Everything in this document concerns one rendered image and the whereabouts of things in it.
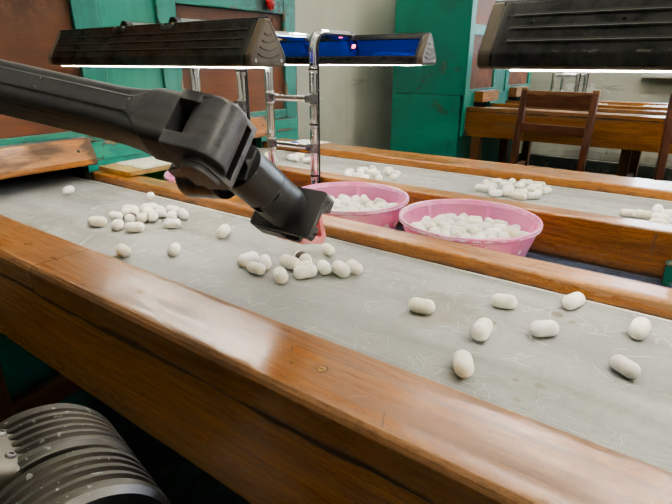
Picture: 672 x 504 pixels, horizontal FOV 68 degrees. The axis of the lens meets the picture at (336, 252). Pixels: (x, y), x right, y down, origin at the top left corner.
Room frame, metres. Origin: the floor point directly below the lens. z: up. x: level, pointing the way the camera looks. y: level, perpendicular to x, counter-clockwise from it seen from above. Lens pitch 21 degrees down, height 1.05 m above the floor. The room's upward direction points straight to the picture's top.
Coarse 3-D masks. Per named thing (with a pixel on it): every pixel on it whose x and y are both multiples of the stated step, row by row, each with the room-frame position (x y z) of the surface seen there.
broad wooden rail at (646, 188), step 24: (264, 144) 1.90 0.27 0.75; (336, 144) 1.84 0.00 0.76; (432, 168) 1.50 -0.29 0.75; (456, 168) 1.45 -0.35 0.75; (480, 168) 1.41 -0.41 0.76; (504, 168) 1.40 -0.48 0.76; (528, 168) 1.40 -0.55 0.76; (552, 168) 1.40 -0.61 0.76; (624, 192) 1.19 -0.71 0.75; (648, 192) 1.16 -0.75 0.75
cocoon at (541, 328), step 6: (534, 324) 0.52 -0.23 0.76; (540, 324) 0.52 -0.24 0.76; (546, 324) 0.52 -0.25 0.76; (552, 324) 0.52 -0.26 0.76; (534, 330) 0.51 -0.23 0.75; (540, 330) 0.51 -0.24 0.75; (546, 330) 0.51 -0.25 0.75; (552, 330) 0.51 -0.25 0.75; (558, 330) 0.52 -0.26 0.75; (540, 336) 0.51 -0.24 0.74; (546, 336) 0.52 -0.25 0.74
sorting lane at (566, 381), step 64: (128, 192) 1.22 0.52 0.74; (192, 256) 0.78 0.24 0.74; (320, 256) 0.78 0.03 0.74; (384, 256) 0.78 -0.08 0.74; (320, 320) 0.56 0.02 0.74; (384, 320) 0.56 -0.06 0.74; (448, 320) 0.56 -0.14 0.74; (512, 320) 0.56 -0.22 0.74; (576, 320) 0.56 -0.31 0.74; (448, 384) 0.43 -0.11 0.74; (512, 384) 0.43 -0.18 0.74; (576, 384) 0.43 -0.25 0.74; (640, 384) 0.43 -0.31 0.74; (640, 448) 0.34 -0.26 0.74
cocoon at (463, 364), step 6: (456, 354) 0.45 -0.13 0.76; (462, 354) 0.45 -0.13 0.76; (468, 354) 0.45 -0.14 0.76; (456, 360) 0.44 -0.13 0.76; (462, 360) 0.44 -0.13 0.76; (468, 360) 0.44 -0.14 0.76; (456, 366) 0.44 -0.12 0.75; (462, 366) 0.43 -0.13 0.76; (468, 366) 0.43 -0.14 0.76; (456, 372) 0.44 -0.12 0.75; (462, 372) 0.43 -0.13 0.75; (468, 372) 0.43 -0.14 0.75
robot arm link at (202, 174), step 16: (256, 128) 0.57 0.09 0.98; (240, 144) 0.55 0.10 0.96; (192, 160) 0.49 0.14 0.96; (240, 160) 0.54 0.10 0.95; (176, 176) 0.60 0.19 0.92; (192, 176) 0.51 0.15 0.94; (208, 176) 0.50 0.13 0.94; (224, 176) 0.51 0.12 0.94; (192, 192) 0.59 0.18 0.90; (208, 192) 0.58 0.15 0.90; (224, 192) 0.59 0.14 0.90
